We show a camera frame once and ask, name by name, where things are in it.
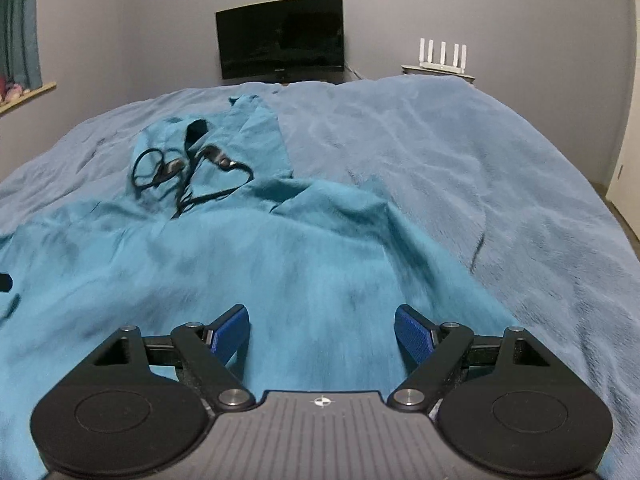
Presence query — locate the white router with antennas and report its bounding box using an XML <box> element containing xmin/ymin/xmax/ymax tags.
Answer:
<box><xmin>419</xmin><ymin>37</ymin><xmax>468</xmax><ymax>70</ymax></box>

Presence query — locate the teal hooded jacket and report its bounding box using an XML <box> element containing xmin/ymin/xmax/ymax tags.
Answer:
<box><xmin>0</xmin><ymin>94</ymin><xmax>531</xmax><ymax>480</ymax></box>

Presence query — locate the blue-grey fleece blanket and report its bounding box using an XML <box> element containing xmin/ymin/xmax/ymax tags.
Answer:
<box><xmin>0</xmin><ymin>74</ymin><xmax>640</xmax><ymax>480</ymax></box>

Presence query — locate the black flat screen monitor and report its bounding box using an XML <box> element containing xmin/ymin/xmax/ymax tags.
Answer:
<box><xmin>215</xmin><ymin>0</ymin><xmax>346</xmax><ymax>83</ymax></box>

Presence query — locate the pink plush toy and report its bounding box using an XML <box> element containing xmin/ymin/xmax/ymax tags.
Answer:
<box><xmin>0</xmin><ymin>77</ymin><xmax>26</xmax><ymax>103</ymax></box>

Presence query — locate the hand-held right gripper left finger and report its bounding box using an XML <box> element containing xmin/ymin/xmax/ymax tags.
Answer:
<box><xmin>91</xmin><ymin>304</ymin><xmax>256</xmax><ymax>411</ymax></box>

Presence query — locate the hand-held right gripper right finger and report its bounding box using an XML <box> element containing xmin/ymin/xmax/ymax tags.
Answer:
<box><xmin>387</xmin><ymin>304</ymin><xmax>550</xmax><ymax>411</ymax></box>

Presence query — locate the teal window curtain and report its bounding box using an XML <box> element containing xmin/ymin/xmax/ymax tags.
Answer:
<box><xmin>0</xmin><ymin>0</ymin><xmax>42</xmax><ymax>88</ymax></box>

